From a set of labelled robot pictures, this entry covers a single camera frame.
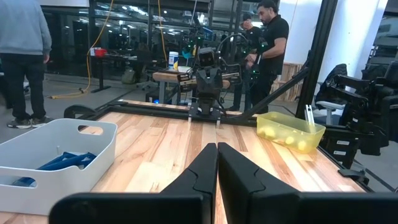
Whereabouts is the black table clamp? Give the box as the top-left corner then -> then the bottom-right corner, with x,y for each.
338,167 -> 370,185

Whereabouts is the light grey plastic bin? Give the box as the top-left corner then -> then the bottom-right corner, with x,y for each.
0,118 -> 118,217

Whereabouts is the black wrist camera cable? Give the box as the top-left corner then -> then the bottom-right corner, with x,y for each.
216,33 -> 250,65

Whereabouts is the red box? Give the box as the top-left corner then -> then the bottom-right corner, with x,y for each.
90,47 -> 108,58

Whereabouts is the black office chair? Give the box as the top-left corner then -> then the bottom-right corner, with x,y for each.
314,63 -> 351,125

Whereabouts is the white metal bracket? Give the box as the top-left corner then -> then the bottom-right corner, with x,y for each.
305,105 -> 315,125

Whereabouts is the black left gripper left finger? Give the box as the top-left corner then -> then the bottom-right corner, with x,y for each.
49,142 -> 218,224

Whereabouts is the yellow hanging cable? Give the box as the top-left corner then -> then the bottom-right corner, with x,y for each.
157,0 -> 169,63
49,0 -> 115,100

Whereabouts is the black equipment rack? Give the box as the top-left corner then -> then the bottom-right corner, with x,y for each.
320,60 -> 398,170

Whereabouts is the wooden crate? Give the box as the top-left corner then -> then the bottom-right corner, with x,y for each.
270,62 -> 304,103

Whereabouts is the blue disposable razor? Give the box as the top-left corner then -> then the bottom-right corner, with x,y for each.
36,154 -> 94,171
54,151 -> 98,166

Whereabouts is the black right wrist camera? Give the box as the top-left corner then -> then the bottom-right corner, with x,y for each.
198,47 -> 218,68

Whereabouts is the green bag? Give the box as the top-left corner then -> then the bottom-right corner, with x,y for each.
121,67 -> 137,85

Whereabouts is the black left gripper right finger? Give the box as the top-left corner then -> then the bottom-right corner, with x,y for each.
218,142 -> 398,224

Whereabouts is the black arched bracket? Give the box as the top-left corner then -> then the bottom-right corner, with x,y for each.
63,105 -> 96,119

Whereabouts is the white wipes canister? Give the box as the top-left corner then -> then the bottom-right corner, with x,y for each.
168,51 -> 180,71

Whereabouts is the yellow translucent plastic bin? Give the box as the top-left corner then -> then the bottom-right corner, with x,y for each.
256,111 -> 326,155

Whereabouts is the black desk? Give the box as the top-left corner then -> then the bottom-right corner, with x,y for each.
90,54 -> 139,94

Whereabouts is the person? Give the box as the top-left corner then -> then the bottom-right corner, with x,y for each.
0,0 -> 53,129
241,12 -> 264,68
245,0 -> 290,114

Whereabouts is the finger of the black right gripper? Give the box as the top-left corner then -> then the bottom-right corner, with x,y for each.
210,68 -> 223,96
197,68 -> 211,96

